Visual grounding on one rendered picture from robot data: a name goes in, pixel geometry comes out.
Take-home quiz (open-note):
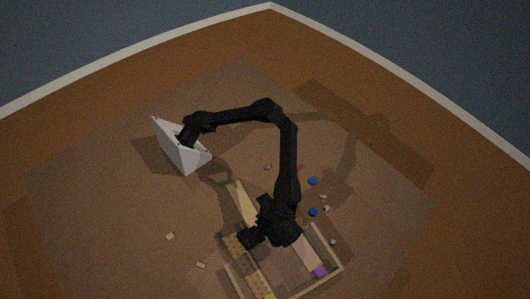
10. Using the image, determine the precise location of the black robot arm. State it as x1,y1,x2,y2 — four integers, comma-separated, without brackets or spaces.
175,98,303,248

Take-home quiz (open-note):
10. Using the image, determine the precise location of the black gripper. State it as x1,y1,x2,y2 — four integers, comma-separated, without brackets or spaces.
236,213,272,251

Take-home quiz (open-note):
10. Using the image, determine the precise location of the blue disc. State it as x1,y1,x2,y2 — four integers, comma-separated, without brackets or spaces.
309,208,318,217
308,176,317,185

